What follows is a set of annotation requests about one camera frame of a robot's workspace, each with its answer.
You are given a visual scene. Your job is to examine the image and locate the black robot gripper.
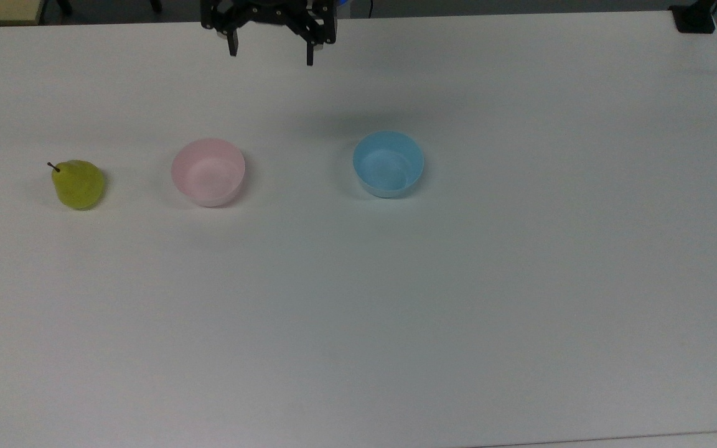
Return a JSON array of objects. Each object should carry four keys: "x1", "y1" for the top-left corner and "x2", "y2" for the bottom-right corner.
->
[{"x1": 200, "y1": 0, "x2": 339, "y2": 67}]

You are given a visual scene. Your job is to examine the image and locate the green pear with brown stem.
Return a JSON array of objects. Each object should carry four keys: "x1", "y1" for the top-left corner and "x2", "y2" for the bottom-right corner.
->
[{"x1": 47, "y1": 159, "x2": 106, "y2": 211}]

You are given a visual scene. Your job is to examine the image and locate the pink plastic bowl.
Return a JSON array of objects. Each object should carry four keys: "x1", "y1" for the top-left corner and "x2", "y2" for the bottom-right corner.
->
[{"x1": 171, "y1": 138, "x2": 247, "y2": 208}]

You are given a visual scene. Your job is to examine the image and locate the light blue plastic bowl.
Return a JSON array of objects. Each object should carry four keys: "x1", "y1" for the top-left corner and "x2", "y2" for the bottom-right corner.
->
[{"x1": 352, "y1": 129, "x2": 426, "y2": 200}]

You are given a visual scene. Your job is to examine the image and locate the black table clamp mount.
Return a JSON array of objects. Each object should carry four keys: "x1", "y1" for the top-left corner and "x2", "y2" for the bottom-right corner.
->
[{"x1": 669, "y1": 0, "x2": 717, "y2": 34}]

